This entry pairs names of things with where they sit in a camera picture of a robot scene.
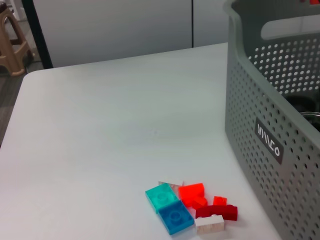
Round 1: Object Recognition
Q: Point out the glass teacup with black base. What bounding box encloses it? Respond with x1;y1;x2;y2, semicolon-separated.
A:
298;111;320;133

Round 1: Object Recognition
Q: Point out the black vertical frame post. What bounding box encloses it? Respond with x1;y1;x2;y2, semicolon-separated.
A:
21;0;55;70

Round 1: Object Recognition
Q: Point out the beige plastic stool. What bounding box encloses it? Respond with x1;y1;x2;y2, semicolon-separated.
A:
0;6;36;77

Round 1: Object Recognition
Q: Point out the dark red toy block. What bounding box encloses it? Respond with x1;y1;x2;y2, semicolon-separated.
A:
194;204;238;222

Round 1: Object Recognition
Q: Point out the grey perforated storage basket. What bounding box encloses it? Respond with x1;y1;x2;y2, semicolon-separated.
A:
223;0;320;240

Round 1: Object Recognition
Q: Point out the blue toy block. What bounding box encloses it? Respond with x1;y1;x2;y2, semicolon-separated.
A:
158;199;196;236

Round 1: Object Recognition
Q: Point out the coral red toy block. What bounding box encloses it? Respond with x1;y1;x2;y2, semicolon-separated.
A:
177;182;205;207

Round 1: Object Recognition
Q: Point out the bright red toy block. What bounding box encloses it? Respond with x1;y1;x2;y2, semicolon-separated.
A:
212;196;228;206

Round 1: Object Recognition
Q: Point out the teal toy block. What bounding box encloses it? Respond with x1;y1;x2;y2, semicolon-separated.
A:
144;182;179;215

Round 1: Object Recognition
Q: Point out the orange red toy block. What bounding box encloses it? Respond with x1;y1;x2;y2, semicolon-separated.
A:
191;196;208;210

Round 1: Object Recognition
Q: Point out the white toy block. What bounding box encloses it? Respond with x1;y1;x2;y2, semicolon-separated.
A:
158;179;185;187
194;214;225;235

